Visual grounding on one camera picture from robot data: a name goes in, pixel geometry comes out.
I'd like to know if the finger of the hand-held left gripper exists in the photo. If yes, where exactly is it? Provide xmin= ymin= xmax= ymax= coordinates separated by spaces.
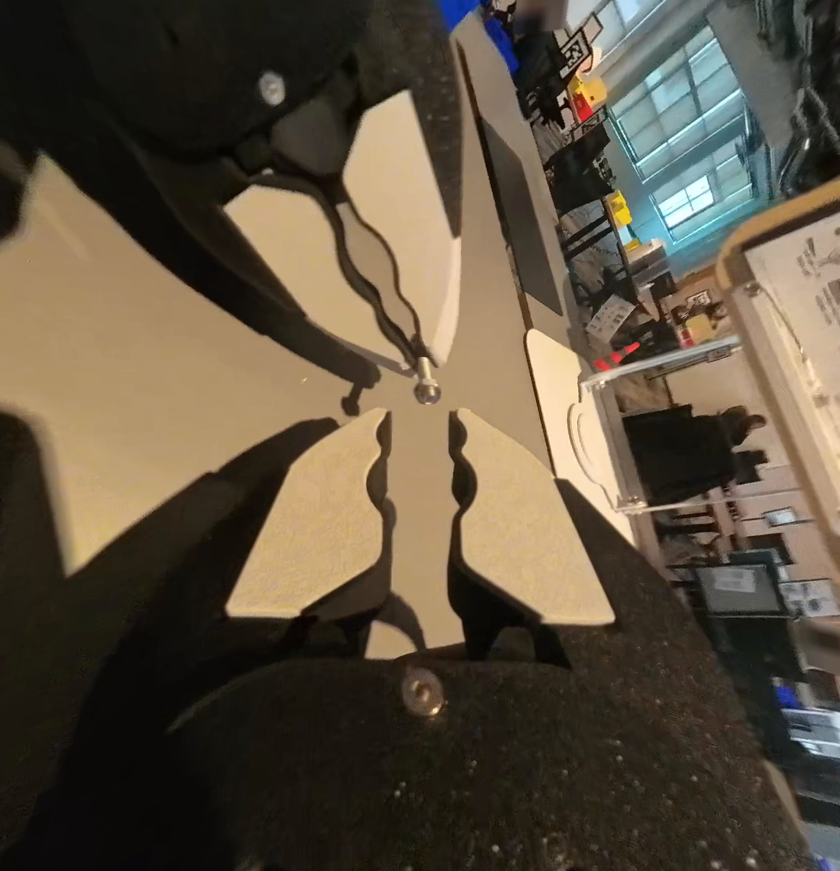
xmin=338 ymin=87 xmax=463 ymax=367
xmin=223 ymin=177 xmax=424 ymax=378

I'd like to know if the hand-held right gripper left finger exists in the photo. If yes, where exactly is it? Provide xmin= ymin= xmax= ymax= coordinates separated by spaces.
xmin=226 ymin=407 xmax=394 ymax=654

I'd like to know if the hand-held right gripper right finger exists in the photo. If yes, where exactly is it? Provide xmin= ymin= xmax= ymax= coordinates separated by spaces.
xmin=447 ymin=407 xmax=617 ymax=657

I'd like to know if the black desk mat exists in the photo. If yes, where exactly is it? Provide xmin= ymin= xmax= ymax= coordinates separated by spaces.
xmin=476 ymin=114 xmax=565 ymax=318

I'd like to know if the white base board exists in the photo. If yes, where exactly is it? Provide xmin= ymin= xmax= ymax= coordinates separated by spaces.
xmin=524 ymin=328 xmax=639 ymax=545

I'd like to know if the small blue bin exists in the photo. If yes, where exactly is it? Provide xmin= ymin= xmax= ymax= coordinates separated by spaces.
xmin=484 ymin=14 xmax=524 ymax=72

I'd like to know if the yellow red storage bin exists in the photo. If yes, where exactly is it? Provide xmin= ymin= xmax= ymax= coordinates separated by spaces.
xmin=570 ymin=75 xmax=609 ymax=123

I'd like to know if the small black monitor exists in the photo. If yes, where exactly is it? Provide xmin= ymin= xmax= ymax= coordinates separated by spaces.
xmin=694 ymin=563 xmax=787 ymax=619

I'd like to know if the clear acrylic stand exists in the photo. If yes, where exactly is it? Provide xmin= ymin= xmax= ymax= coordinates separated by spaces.
xmin=580 ymin=333 xmax=809 ymax=514

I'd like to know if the printed marker board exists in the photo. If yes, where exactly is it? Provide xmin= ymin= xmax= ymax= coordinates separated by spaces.
xmin=562 ymin=15 xmax=605 ymax=69

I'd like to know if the large window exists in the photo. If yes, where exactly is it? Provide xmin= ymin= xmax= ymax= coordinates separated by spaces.
xmin=607 ymin=24 xmax=764 ymax=242

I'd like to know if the printed instruction sheet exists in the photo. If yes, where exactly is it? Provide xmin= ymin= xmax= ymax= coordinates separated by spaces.
xmin=743 ymin=204 xmax=840 ymax=409

